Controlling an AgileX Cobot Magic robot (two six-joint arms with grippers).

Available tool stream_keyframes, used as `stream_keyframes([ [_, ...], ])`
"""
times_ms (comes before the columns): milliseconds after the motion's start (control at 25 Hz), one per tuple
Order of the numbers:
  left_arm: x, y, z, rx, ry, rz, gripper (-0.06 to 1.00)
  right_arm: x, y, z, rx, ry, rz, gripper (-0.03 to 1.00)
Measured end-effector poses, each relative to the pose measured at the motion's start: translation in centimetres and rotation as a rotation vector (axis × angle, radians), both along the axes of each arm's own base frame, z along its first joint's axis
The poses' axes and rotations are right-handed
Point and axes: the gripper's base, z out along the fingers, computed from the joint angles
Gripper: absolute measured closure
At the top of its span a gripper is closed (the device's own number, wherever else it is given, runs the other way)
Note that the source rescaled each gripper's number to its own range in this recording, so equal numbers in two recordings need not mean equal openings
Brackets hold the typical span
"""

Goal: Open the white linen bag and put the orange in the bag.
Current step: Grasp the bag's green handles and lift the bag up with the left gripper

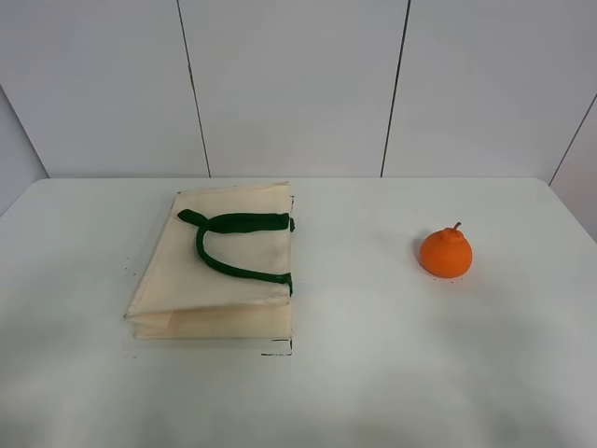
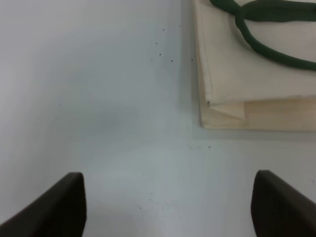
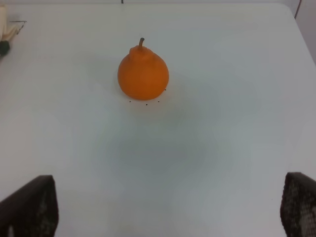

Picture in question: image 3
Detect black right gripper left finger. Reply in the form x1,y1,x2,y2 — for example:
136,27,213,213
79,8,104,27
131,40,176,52
0,175,59,237

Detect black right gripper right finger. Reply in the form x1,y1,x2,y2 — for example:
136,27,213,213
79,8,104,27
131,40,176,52
280,172,316,237

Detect orange fruit with stem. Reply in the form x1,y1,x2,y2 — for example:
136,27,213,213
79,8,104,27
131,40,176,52
118,38,169,100

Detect white linen bag green handles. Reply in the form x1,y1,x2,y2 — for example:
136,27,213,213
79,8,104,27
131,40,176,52
0,4,27,57

